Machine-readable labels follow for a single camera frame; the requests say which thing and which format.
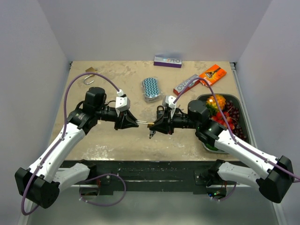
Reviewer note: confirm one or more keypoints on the black padlock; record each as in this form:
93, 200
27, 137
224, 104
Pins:
160, 111

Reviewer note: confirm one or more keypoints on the purple white box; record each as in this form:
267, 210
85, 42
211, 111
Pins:
172, 60

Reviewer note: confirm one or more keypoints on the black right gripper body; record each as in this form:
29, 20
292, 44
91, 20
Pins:
170, 122

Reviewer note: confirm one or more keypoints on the toy pineapple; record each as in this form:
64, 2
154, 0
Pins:
211, 104

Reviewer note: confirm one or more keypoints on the green avocado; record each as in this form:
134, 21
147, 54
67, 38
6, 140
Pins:
211, 148

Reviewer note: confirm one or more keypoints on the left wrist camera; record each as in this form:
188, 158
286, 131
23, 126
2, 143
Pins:
122, 102

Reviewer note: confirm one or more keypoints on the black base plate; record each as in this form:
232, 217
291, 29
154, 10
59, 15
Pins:
152, 176

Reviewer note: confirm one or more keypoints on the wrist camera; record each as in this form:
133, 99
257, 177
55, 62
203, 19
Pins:
122, 102
169, 102

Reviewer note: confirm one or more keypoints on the blue zigzag pouch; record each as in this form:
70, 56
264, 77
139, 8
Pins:
151, 90

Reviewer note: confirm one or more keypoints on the dark grapes bunch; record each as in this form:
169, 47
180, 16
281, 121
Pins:
232, 114

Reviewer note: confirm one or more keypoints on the small brass padlock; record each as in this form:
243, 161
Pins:
145, 123

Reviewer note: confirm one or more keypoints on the large brass padlock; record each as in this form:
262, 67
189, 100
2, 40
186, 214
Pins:
88, 80

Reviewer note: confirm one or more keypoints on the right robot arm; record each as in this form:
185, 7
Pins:
271, 175

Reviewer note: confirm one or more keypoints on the grey fruit tray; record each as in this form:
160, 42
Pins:
237, 103

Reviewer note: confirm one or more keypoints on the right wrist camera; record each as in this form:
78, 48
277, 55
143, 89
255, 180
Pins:
169, 102

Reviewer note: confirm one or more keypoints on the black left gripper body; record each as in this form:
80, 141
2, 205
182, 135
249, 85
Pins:
120, 122

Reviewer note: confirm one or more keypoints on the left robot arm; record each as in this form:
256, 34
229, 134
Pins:
41, 182

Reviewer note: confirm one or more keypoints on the aluminium rail frame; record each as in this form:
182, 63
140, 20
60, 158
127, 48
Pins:
156, 203

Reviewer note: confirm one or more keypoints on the red white box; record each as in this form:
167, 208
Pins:
186, 85

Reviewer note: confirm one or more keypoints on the orange box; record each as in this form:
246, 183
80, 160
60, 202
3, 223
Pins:
213, 74

